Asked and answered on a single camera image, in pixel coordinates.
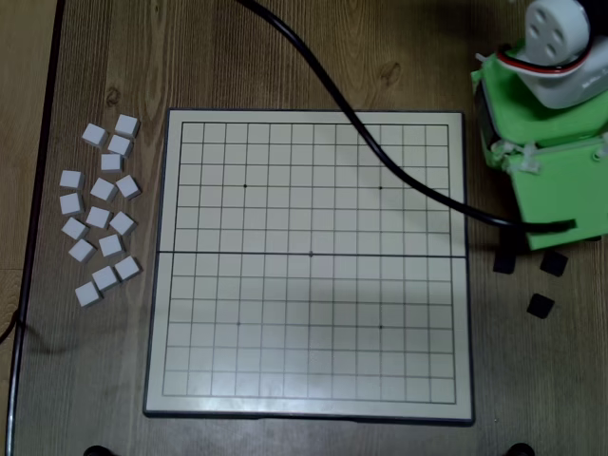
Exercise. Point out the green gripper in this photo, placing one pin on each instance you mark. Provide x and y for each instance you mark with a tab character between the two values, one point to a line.
489	124

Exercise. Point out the white gridded go board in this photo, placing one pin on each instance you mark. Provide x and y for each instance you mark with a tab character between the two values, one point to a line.
309	294

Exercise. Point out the white cube stone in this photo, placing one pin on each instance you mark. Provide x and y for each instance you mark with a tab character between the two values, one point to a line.
72	203
128	186
111	245
89	294
126	126
111	162
123	223
127	268
82	250
105	278
98	217
104	189
120	145
94	135
75	228
71	179

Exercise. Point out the white zip tie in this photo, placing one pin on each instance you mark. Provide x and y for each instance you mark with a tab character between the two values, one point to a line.
525	164
601	149

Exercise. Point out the black stand foot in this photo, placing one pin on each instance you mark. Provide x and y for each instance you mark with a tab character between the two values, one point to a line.
97	451
520	450

